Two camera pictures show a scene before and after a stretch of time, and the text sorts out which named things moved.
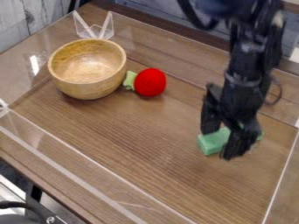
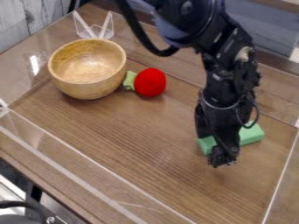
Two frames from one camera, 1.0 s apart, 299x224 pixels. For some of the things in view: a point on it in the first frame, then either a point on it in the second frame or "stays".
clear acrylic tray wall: [72, 179] stays
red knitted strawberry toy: [148, 82] stays
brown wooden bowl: [88, 68] stays
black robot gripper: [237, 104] → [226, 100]
